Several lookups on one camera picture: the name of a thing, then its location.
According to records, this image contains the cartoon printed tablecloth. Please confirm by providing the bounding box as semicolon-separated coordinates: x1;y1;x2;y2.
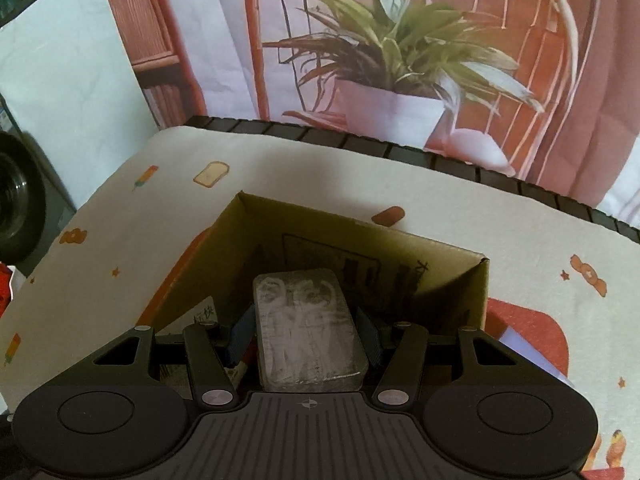
0;127;640;480

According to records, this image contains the clear plastic box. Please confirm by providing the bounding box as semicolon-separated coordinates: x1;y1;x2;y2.
252;270;371;392

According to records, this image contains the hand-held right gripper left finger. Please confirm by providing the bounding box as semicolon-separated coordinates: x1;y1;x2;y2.
92;309;257;407

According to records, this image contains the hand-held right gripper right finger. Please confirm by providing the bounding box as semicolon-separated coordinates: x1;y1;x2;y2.
355;307;531;406

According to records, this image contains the brown cardboard box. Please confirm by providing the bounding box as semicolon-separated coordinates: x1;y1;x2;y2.
135;190;491;396

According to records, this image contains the purple case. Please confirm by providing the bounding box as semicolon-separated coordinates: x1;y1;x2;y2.
500;327;571;377

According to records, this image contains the printed room backdrop cloth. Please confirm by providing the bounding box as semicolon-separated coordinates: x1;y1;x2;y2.
97;0;640;211

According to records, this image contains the black ribbed table edge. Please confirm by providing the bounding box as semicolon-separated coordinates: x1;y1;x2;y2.
185;115;640;241

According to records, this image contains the white marbled panel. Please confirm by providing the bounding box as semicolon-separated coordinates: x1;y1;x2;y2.
0;0;157;211

